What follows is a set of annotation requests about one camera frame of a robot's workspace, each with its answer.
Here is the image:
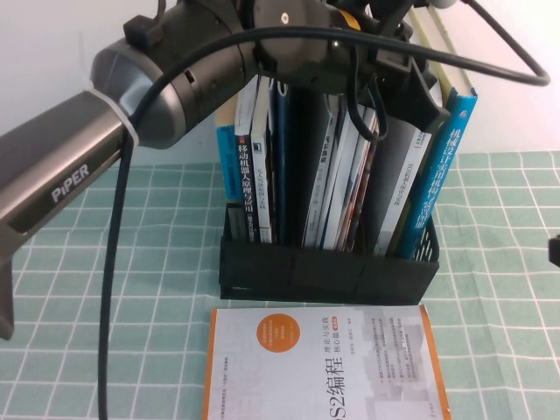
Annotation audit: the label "light blue spine book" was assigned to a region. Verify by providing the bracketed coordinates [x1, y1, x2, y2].
[213, 102, 240, 203]

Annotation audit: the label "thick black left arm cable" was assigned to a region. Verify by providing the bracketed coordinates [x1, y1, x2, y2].
[98, 0, 551, 420]

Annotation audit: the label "white book orange trim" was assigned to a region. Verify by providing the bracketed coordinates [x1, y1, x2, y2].
[374, 115, 434, 257]

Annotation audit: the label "thin black looped cable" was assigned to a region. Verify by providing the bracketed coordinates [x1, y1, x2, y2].
[343, 82, 389, 142]

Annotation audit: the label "white cover magazine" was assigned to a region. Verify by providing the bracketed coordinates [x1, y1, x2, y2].
[321, 107, 364, 250]

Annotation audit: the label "green checked tablecloth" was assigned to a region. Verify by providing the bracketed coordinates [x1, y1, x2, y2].
[0, 150, 560, 420]

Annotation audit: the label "white orange programming book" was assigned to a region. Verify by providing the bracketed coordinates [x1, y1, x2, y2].
[201, 304, 454, 420]

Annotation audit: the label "grey white spine book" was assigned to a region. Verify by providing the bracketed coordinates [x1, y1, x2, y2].
[251, 76, 275, 244]

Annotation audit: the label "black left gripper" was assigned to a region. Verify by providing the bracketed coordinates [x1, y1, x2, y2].
[356, 8, 452, 130]

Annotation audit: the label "dark blue cover magazine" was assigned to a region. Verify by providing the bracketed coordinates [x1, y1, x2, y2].
[267, 78, 293, 246]

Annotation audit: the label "black mesh book holder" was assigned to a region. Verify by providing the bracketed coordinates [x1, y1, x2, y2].
[218, 78, 440, 306]

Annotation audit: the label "yellow blue hardcover book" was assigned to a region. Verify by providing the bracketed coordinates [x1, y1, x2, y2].
[395, 6, 479, 260]

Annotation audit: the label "black spine book white characters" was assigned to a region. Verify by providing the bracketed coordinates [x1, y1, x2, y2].
[234, 78, 260, 244]

